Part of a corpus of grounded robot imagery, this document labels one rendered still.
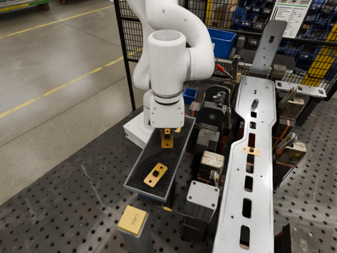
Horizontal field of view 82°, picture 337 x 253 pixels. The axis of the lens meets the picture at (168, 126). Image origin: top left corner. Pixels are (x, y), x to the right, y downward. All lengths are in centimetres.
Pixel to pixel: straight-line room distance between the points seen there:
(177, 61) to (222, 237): 58
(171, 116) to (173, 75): 14
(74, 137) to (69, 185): 130
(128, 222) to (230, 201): 40
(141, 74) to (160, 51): 55
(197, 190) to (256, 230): 25
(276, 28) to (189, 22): 97
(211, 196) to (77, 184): 81
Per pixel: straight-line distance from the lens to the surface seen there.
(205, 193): 68
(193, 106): 101
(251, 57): 167
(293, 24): 175
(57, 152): 246
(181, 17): 54
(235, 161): 92
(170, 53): 44
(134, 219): 60
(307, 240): 84
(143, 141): 122
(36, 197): 132
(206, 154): 81
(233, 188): 84
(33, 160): 252
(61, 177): 132
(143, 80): 100
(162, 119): 57
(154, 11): 56
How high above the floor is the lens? 172
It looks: 46 degrees down
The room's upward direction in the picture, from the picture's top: straight up
